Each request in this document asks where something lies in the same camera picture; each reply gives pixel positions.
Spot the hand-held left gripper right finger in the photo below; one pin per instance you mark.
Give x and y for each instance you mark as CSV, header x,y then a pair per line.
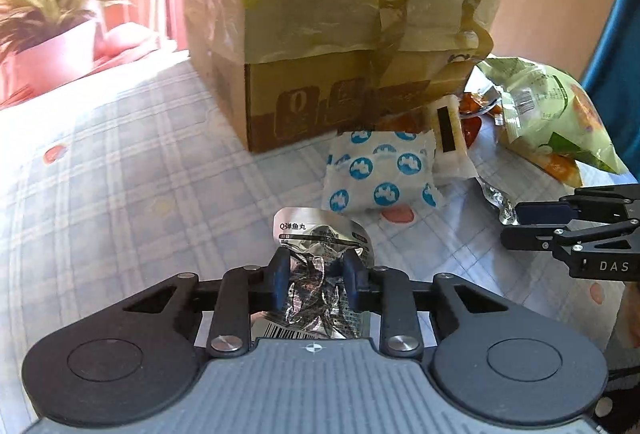
x,y
352,281

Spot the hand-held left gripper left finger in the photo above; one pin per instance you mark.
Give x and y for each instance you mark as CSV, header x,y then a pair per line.
x,y
280,281

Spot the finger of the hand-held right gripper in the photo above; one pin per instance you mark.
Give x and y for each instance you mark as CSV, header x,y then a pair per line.
x,y
540,213
530,238

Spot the silver foil packet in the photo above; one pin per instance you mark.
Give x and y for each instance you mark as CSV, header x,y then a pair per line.
x,y
497,199

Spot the crinkled silver snack packet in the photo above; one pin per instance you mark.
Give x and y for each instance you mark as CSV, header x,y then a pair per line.
x,y
315,234

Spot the green snack bag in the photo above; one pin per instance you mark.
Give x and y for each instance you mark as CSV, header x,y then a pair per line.
x,y
555,113

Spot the white blue-dotted snack packet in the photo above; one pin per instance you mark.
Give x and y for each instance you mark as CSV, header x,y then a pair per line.
x,y
380,168

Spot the white black-striped snack packet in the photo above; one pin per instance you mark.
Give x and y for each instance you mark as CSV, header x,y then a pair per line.
x,y
450,133

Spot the red snack packet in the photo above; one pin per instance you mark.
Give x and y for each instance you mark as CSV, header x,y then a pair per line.
x,y
477,106

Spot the plaid tablecloth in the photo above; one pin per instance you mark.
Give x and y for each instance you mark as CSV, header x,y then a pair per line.
x,y
125,163

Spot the blue curtain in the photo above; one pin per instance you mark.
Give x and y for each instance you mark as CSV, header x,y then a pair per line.
x,y
617,23

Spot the taped cardboard box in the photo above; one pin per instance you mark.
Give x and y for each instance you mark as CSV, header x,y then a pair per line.
x,y
350,13

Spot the potted plant in pink pot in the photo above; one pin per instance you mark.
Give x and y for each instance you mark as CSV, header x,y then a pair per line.
x,y
55,58

